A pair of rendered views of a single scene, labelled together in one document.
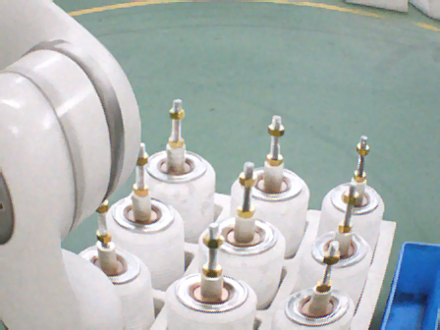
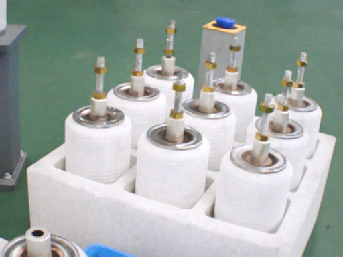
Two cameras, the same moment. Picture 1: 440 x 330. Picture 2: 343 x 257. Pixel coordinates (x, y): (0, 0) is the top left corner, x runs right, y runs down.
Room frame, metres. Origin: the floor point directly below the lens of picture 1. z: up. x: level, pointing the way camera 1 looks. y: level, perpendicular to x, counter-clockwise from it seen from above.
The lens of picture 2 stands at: (0.76, -0.81, 0.57)
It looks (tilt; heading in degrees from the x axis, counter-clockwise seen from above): 24 degrees down; 97
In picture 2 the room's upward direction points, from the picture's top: 5 degrees clockwise
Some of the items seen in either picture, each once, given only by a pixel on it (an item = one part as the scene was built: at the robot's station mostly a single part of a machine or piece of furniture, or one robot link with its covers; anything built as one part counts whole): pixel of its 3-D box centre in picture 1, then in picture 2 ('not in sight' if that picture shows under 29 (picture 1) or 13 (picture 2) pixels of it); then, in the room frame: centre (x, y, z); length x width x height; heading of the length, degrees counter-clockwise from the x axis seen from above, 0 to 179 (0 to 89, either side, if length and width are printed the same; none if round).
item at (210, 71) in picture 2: (247, 196); (209, 77); (0.72, -0.03, 0.30); 0.01 x 0.01 x 0.08; 12
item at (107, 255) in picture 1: (107, 256); (167, 66); (0.64, 0.12, 0.26); 0.02 x 0.02 x 0.03
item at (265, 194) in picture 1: (272, 185); (279, 128); (0.83, -0.06, 0.25); 0.08 x 0.08 x 0.01
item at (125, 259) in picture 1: (108, 265); (167, 73); (0.64, 0.12, 0.25); 0.08 x 0.08 x 0.01
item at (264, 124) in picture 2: (360, 164); (264, 122); (0.80, -0.17, 0.30); 0.01 x 0.01 x 0.08; 41
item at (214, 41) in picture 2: not in sight; (216, 99); (0.72, 0.27, 0.16); 0.07 x 0.07 x 0.31; 74
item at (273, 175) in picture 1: (273, 175); (281, 120); (0.83, -0.06, 0.26); 0.02 x 0.02 x 0.03
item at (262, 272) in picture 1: (238, 294); (199, 162); (0.72, -0.03, 0.16); 0.10 x 0.10 x 0.18
